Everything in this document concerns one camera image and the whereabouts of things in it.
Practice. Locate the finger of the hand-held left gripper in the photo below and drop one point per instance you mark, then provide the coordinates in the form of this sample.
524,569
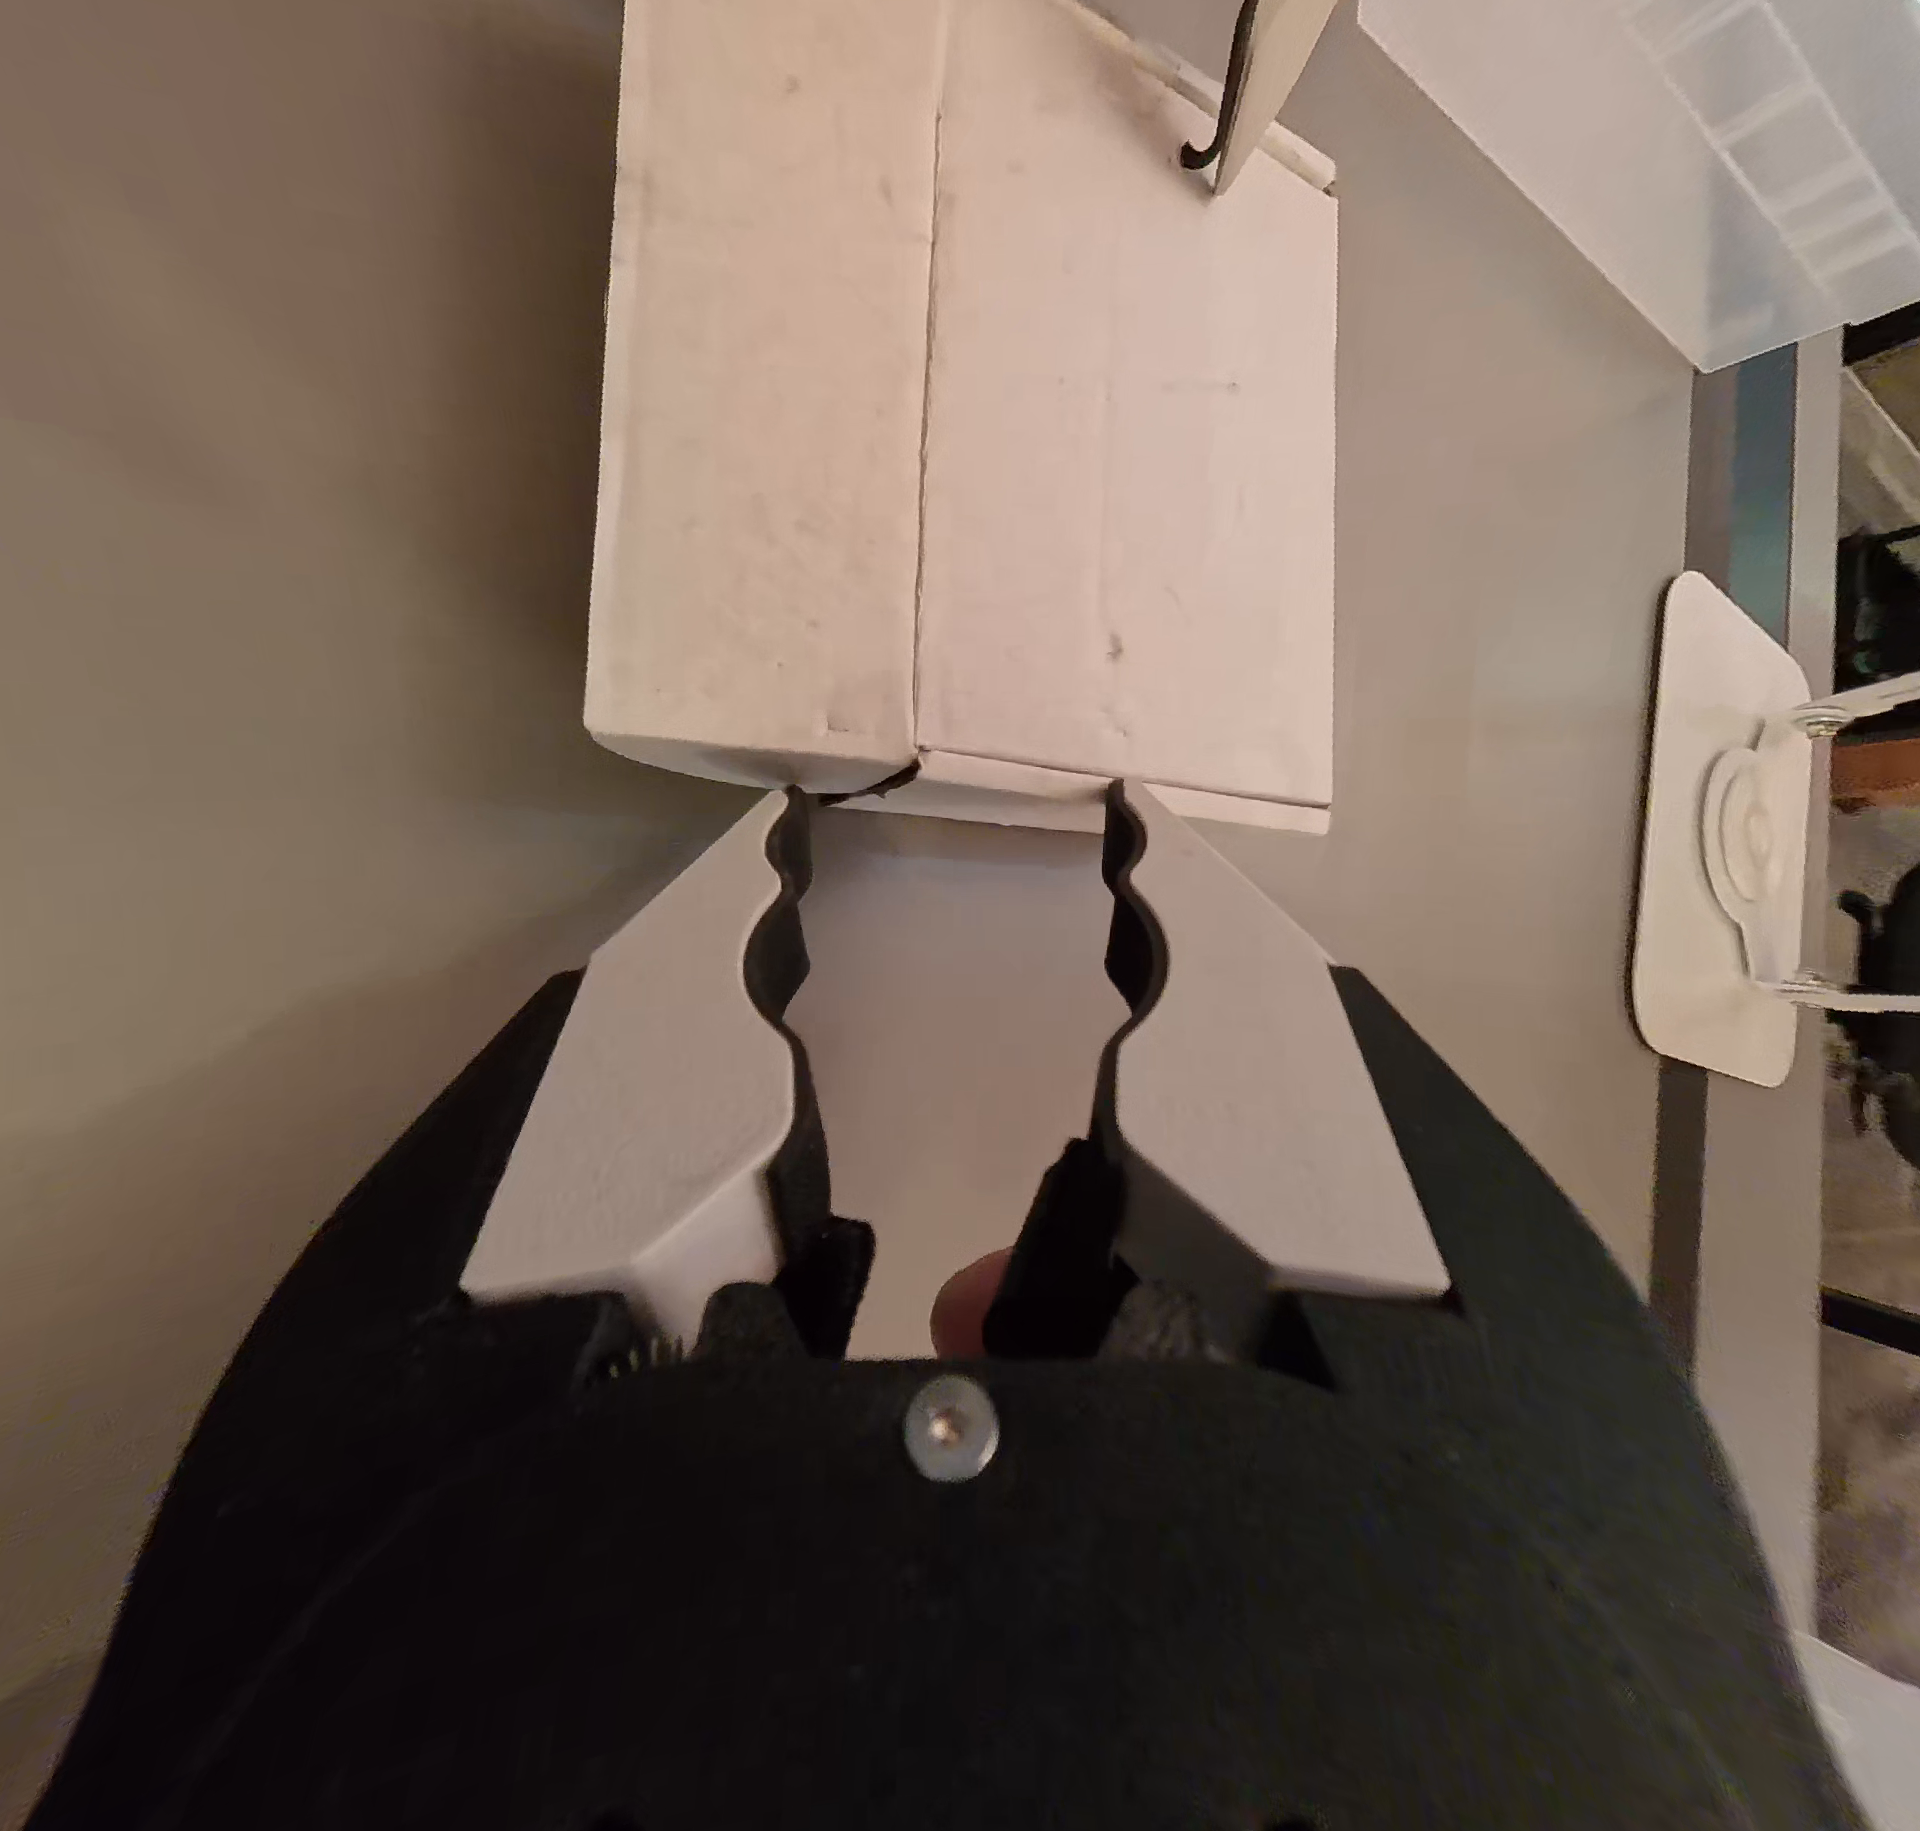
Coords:
1307,0

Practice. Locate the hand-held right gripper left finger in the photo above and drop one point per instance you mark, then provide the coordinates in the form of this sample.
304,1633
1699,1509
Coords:
647,1111

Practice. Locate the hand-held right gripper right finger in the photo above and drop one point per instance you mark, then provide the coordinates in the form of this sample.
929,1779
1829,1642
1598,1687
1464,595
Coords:
1262,1111

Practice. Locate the clear plastic bin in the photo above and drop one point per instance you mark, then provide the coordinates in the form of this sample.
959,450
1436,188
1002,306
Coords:
1621,105

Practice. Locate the white cardboard box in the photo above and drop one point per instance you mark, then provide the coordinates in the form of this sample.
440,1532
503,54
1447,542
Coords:
1052,436

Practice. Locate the person's right hand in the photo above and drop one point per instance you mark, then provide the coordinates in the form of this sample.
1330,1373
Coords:
972,1306

